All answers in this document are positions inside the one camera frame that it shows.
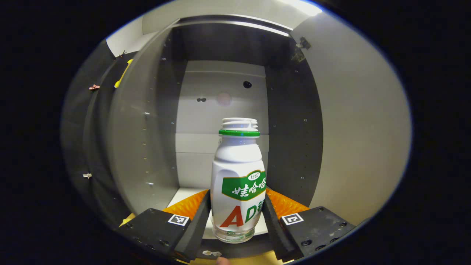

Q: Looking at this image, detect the white bottle with green label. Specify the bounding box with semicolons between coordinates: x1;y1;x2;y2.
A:
211;118;267;244

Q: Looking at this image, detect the beige cabinet door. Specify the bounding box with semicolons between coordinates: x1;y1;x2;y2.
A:
290;11;412;227

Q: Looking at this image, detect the black backdrop cloth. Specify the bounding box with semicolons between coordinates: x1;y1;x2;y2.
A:
61;50;133;225

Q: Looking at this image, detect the dark grey cabinet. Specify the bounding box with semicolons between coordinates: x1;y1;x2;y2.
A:
106;14;324;260

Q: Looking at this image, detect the metal door hinge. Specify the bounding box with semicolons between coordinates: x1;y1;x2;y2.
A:
291;36;312;63

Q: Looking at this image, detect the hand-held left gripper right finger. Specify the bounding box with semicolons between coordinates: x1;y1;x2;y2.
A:
262;187;356;263

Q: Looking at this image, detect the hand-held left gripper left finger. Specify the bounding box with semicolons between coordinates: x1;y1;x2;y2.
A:
117;189;212;263

